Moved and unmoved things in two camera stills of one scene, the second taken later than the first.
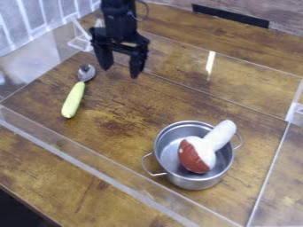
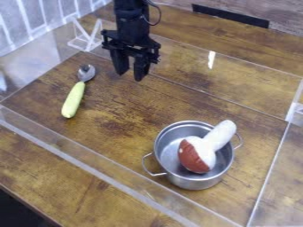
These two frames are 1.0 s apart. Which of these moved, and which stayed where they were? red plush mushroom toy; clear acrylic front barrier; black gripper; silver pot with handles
Moved: black gripper
Stayed: red plush mushroom toy; clear acrylic front barrier; silver pot with handles
